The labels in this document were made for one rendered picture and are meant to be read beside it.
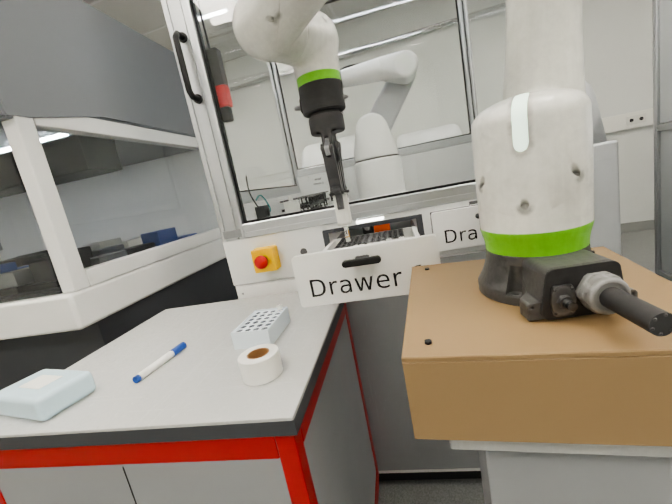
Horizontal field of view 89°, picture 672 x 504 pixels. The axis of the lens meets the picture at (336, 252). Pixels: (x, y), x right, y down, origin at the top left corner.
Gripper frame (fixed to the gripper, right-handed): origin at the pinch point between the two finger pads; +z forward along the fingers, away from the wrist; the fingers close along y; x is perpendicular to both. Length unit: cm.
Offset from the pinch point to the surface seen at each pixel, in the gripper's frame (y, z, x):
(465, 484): -25, 100, 20
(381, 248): 10.8, 8.0, 7.8
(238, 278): -23, 18, -41
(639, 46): -321, -80, 258
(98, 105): -28, -44, -76
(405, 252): 10.8, 9.5, 12.1
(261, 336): 15.1, 21.4, -18.8
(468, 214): -21.2, 8.9, 30.5
